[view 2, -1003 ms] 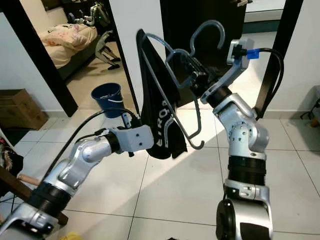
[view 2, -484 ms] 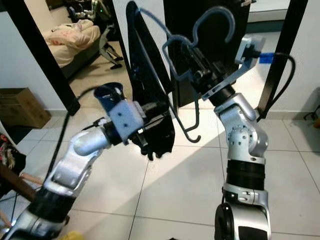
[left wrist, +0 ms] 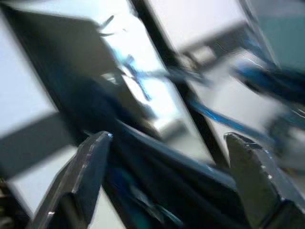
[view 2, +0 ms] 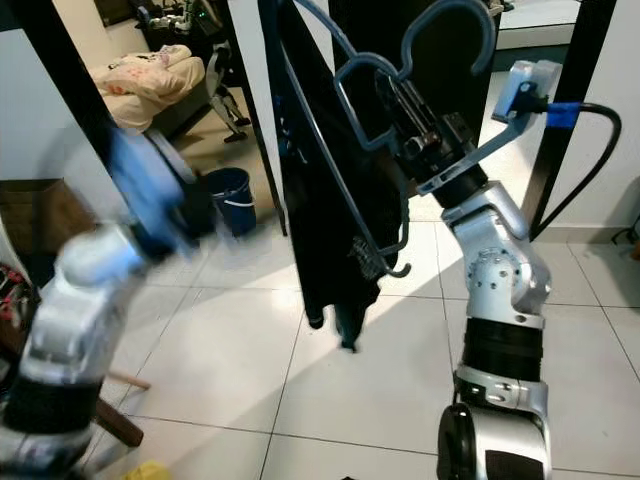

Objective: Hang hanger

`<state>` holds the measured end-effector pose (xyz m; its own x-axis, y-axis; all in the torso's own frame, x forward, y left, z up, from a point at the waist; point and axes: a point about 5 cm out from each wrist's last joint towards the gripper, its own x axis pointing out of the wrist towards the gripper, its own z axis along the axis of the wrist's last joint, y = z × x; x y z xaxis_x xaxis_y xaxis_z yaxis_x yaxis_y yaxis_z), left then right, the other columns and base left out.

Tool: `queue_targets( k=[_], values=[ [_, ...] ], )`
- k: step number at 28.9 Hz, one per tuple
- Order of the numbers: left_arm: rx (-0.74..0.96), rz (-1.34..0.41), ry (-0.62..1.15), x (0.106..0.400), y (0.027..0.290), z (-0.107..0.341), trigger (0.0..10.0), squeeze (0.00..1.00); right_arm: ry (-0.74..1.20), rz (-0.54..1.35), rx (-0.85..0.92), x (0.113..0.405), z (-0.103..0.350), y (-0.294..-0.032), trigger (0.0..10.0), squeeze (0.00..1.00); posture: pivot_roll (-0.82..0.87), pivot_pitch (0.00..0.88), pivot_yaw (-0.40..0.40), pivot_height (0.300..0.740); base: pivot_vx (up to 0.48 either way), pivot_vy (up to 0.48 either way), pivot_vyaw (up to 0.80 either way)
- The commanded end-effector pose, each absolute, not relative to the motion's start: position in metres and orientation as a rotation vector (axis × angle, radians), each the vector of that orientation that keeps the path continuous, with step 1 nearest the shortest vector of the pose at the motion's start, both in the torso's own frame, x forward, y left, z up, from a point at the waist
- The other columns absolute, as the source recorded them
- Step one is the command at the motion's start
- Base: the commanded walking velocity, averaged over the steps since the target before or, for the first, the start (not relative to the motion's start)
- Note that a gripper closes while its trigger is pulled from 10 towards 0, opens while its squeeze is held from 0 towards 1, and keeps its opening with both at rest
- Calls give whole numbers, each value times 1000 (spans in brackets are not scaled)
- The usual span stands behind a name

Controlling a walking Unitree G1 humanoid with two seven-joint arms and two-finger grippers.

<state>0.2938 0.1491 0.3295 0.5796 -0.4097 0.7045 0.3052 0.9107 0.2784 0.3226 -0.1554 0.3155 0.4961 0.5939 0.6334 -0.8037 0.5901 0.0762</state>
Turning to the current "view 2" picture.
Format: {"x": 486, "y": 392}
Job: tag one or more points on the blue plastic bucket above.
{"x": 232, "y": 205}

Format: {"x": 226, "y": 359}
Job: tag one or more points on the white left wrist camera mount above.
{"x": 160, "y": 185}

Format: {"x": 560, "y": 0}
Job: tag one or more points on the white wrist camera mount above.
{"x": 160, "y": 185}
{"x": 530, "y": 85}

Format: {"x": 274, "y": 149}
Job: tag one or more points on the red black patterned garment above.
{"x": 12, "y": 300}

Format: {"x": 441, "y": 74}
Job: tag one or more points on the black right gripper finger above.
{"x": 402, "y": 108}
{"x": 420, "y": 100}

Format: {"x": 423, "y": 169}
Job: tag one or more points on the beige sofa with bedding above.
{"x": 140, "y": 85}

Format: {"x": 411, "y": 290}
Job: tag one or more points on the black jersey with white lettering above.
{"x": 325, "y": 200}

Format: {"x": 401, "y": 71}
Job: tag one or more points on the humanoid robot with green torso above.
{"x": 190, "y": 12}

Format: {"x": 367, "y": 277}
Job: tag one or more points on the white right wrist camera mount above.
{"x": 530, "y": 85}

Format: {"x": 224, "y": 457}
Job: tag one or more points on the grey plastic hanger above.
{"x": 491, "y": 38}

